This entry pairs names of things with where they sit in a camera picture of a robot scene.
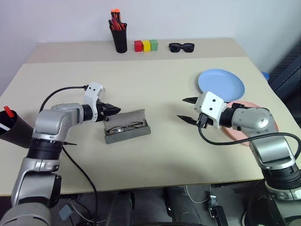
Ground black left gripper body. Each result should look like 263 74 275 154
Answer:
96 101 111 122

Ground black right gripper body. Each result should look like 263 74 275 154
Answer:
195 113 214 129

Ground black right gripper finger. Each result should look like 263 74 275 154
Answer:
176 114 199 125
182 96 199 105

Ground grey felt glasses case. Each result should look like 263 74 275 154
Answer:
103 108 151 145

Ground tall black tool holder cup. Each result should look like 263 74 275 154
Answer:
108 20 128 54

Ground orange red markers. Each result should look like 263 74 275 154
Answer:
111 18 123 31

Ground thin-framed clear eyeglasses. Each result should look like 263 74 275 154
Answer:
105 121 144 136

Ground pink plate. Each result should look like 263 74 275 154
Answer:
221 100 279 148

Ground light blue plate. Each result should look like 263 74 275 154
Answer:
197 68 246 103

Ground black sunglasses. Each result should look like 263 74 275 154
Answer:
168 42 195 54

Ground dark rounded shape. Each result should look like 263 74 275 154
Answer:
162 185 209 226
106 190 136 226

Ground marker with red cap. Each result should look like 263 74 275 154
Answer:
3 106 15 118

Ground black box device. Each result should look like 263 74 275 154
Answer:
207 195 228 226

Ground black ribbed panel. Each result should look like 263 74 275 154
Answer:
268 39 301 102

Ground small grey box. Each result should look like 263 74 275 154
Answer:
58 204 74 221

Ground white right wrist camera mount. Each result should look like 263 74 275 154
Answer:
194 91 228 130

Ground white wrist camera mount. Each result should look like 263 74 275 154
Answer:
194 91 228 130
82 81 106 122

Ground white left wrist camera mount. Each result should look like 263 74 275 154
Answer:
82 81 106 122

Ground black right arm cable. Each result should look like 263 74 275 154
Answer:
198 126 301 148

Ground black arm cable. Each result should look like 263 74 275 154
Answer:
39 85 99 226
198 126 301 148

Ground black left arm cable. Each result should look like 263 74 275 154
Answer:
39 85 99 226

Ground thin white cable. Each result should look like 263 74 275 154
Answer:
185 184 212 204

